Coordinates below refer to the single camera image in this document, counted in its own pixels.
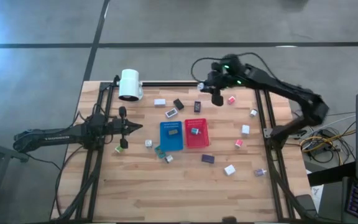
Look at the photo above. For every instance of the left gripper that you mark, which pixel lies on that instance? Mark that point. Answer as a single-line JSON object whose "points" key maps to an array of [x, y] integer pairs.
{"points": [[123, 143]]}

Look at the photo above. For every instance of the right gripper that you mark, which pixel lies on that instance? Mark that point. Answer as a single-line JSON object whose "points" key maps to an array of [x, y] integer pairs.
{"points": [[217, 100]]}

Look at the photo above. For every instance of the pink wall charger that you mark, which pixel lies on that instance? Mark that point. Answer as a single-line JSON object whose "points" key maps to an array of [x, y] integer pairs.
{"points": [[231, 99], [238, 143]]}

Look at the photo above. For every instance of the black rectangular box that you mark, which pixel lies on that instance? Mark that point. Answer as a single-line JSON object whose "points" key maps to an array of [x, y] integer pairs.
{"points": [[178, 104]]}

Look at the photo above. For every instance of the white rectangular box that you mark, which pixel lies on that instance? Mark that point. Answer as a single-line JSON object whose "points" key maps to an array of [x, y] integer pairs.
{"points": [[159, 102]]}

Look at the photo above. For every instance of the blue digital display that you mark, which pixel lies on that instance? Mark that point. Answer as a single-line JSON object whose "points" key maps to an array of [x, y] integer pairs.
{"points": [[172, 132]]}

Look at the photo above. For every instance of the white cube charger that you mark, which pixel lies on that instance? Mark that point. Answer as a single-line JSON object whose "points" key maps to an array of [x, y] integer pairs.
{"points": [[148, 143], [245, 129]]}

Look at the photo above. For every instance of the purple rectangular box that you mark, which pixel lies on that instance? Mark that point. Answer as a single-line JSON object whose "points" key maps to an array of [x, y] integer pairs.
{"points": [[207, 159]]}

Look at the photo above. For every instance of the large white charger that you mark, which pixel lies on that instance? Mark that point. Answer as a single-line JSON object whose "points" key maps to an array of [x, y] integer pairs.
{"points": [[229, 170]]}

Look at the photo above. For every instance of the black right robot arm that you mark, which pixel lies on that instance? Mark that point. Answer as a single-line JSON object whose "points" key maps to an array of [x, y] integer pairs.
{"points": [[284, 88]]}

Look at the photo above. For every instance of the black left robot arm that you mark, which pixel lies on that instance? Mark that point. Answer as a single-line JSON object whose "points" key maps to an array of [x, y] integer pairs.
{"points": [[54, 137]]}

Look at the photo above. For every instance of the black digital display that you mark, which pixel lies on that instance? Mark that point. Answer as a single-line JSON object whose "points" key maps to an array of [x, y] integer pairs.
{"points": [[197, 106]]}

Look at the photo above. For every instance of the teal rectangular device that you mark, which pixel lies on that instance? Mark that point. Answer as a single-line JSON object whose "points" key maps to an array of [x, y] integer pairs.
{"points": [[159, 151]]}

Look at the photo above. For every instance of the blue plastic basket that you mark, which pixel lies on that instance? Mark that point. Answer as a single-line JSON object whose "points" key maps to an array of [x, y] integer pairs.
{"points": [[166, 144]]}

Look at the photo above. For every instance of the white cylindrical projector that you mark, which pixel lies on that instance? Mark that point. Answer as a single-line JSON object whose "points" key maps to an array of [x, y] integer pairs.
{"points": [[130, 84]]}

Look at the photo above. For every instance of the white-framed digital display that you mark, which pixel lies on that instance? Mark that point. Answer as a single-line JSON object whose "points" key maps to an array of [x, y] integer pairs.
{"points": [[171, 113]]}

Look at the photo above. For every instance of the white and grey charger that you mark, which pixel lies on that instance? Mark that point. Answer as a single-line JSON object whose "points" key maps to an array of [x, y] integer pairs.
{"points": [[168, 159]]}

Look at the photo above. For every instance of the small white silver charger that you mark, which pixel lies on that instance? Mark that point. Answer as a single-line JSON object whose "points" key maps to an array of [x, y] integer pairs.
{"points": [[253, 112]]}

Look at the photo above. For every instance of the red plastic basket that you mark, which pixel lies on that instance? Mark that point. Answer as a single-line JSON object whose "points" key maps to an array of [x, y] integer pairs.
{"points": [[197, 141]]}

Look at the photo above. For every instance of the black desk crossbar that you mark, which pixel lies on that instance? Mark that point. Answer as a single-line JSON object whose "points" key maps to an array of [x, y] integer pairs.
{"points": [[331, 174]]}

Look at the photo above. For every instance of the black smartphone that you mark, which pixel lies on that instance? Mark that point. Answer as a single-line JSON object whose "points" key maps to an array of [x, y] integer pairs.
{"points": [[305, 202]]}

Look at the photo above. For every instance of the white paper sheet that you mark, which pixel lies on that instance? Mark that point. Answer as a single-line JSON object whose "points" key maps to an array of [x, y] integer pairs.
{"points": [[317, 193]]}

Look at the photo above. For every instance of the green wall charger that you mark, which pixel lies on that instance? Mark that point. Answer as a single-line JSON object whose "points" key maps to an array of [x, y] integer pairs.
{"points": [[118, 150]]}

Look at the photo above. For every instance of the black metal table frame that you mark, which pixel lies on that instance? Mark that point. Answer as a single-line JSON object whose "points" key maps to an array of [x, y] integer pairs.
{"points": [[166, 84]]}

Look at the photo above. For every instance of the black frame clamp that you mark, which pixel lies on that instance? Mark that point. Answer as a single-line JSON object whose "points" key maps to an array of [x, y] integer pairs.
{"points": [[116, 80]]}

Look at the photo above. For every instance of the lavender wall charger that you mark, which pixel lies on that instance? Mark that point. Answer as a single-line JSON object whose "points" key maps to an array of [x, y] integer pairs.
{"points": [[259, 172]]}

